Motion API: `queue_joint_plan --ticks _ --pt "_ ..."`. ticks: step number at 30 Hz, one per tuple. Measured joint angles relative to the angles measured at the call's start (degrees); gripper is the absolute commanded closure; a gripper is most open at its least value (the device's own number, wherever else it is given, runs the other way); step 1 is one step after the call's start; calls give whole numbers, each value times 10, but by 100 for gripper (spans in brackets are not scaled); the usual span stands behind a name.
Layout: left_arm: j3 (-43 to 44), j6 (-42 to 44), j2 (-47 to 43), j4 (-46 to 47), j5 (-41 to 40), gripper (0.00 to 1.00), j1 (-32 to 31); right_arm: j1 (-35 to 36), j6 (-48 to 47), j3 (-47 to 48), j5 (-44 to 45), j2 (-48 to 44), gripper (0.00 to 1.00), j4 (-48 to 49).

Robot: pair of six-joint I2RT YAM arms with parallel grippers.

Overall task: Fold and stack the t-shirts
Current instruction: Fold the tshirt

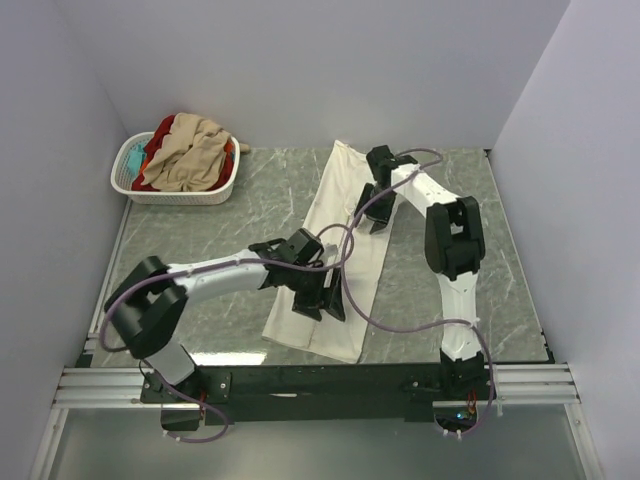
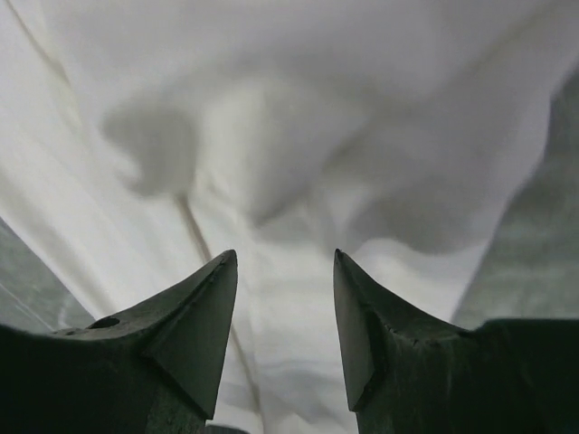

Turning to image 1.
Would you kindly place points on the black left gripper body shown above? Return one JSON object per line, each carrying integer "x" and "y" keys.
{"x": 310, "y": 291}

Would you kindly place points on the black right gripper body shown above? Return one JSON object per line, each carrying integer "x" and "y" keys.
{"x": 380, "y": 208}

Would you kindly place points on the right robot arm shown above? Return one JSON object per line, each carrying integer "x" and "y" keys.
{"x": 454, "y": 247}

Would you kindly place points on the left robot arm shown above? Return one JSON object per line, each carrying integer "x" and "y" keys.
{"x": 148, "y": 304}

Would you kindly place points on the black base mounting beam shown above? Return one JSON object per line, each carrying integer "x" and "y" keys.
{"x": 315, "y": 392}

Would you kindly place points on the beige t-shirt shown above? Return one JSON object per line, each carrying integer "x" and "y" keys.
{"x": 187, "y": 155}

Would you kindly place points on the orange garment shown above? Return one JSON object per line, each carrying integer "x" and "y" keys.
{"x": 138, "y": 182}

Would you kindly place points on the red t-shirt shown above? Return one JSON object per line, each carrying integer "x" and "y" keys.
{"x": 162, "y": 131}

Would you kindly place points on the teal garment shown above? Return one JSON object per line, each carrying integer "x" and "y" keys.
{"x": 135, "y": 159}

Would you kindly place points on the white plastic laundry basket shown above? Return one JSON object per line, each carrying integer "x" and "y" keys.
{"x": 122, "y": 179}

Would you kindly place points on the aluminium frame rail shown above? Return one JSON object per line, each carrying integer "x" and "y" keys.
{"x": 120, "y": 388}

